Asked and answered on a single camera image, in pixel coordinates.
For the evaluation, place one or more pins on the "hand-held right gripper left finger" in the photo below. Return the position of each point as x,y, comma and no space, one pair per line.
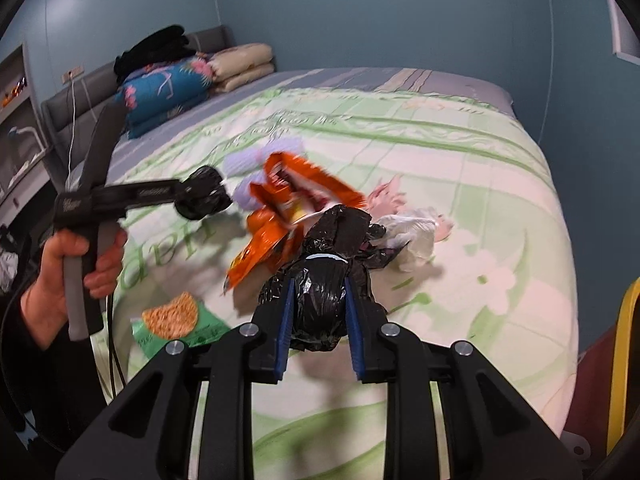
282,332

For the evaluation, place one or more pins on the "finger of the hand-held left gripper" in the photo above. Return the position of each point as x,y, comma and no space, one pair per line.
205,205
202,180

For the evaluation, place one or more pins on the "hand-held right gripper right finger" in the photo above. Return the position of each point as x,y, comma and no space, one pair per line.
357,332

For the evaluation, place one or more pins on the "black plastic bag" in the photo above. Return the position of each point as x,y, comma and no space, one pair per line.
320,300

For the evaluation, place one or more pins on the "orange snack bag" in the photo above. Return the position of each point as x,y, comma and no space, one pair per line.
320,180
260,250

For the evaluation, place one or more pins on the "yellow rimmed trash bin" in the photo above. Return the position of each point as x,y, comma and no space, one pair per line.
622,360

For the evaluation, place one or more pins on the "person's left forearm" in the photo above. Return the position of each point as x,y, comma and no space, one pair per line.
50,390

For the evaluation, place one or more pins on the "person's left hand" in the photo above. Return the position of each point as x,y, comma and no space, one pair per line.
45,285

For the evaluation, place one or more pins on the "blue floral pillow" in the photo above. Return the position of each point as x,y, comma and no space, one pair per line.
160,90

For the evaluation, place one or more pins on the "white plastic bag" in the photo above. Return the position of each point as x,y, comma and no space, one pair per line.
412,240

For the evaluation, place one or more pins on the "grey headboard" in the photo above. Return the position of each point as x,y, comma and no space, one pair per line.
60,105

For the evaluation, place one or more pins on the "green cracker packet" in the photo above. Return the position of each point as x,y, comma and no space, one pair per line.
170,317

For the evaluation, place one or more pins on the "beige folded quilt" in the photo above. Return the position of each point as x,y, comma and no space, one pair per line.
240,65

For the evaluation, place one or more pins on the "pink crumpled wrapper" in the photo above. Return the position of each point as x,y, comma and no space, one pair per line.
385,197

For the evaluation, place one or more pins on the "black clothes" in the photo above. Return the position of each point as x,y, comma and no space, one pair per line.
155,45

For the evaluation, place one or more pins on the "striped bed sheet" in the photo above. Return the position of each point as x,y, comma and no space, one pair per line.
350,77

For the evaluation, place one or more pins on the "green floral quilt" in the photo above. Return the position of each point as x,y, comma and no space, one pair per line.
450,170

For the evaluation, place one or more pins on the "white wall shelf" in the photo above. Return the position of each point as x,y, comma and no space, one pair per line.
20,125

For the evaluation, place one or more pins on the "wall socket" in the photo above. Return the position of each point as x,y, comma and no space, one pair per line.
71,74

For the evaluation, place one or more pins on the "white window frame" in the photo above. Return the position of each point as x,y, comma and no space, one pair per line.
625,35

